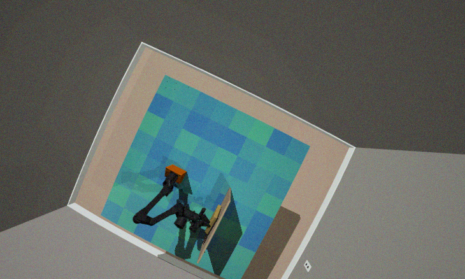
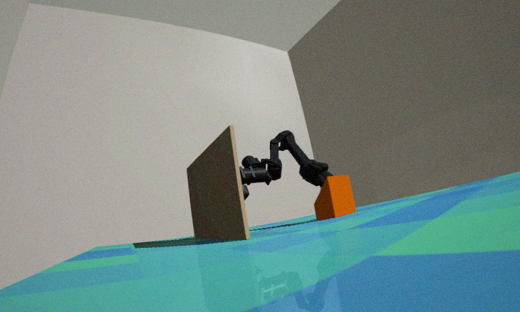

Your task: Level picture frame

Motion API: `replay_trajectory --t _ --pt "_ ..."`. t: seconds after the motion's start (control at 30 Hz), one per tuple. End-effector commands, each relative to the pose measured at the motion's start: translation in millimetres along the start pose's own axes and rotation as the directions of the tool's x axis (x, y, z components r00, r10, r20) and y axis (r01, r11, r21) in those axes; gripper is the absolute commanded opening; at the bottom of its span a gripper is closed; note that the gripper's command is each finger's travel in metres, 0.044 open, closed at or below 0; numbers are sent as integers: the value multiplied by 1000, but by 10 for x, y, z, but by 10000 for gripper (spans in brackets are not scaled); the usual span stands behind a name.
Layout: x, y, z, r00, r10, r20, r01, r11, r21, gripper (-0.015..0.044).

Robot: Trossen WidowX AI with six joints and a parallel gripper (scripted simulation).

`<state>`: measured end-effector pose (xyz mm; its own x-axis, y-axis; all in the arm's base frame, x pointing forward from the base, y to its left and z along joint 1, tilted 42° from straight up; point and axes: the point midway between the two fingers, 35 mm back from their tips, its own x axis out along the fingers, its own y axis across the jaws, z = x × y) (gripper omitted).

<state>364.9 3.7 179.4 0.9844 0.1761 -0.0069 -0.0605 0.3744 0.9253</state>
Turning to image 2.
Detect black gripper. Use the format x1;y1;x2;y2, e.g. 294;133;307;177
239;166;256;200

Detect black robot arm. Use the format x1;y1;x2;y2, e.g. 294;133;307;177
241;130;334;188

